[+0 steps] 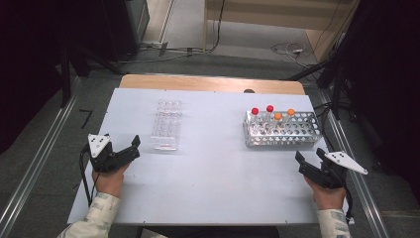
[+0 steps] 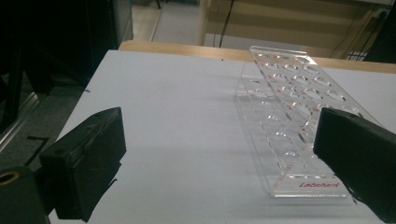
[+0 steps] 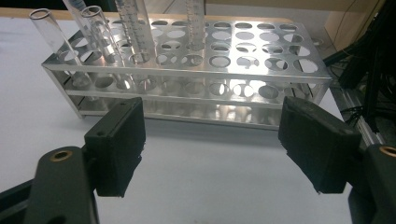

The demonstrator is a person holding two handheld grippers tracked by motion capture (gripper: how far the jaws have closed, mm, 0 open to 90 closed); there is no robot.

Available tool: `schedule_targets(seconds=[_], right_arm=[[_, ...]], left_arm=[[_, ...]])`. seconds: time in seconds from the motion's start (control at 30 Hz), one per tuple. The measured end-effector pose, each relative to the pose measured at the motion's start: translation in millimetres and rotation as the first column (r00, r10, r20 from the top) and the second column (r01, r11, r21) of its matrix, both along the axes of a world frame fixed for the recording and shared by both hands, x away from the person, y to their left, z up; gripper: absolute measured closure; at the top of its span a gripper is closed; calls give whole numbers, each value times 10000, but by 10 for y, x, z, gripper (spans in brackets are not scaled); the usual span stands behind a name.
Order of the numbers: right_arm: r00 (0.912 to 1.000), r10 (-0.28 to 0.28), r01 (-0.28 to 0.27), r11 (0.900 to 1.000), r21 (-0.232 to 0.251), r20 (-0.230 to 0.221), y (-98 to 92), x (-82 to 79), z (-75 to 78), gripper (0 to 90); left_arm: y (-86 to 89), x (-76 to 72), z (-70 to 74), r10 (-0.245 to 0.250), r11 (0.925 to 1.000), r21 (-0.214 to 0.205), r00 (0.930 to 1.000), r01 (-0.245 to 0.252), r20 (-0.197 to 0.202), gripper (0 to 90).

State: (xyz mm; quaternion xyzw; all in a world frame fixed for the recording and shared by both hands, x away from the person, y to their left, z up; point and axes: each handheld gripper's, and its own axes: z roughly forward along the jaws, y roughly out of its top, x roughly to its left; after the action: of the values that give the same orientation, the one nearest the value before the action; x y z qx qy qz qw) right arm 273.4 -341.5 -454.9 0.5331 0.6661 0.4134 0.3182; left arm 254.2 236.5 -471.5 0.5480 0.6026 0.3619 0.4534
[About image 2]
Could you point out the metal floor rail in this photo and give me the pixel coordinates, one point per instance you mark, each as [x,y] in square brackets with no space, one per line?
[17,124]

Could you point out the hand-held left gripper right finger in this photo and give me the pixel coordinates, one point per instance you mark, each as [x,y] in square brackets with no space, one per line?
[358,155]

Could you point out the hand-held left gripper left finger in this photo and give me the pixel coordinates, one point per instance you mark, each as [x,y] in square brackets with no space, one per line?
[84,161]

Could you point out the light wooden cabinet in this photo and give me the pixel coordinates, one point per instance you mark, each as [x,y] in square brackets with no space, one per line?
[280,21]

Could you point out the dark cabinet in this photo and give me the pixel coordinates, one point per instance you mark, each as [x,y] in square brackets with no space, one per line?
[106,21]

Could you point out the clear acrylic test tube rack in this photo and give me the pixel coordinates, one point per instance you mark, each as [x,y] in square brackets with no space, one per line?
[299,79]

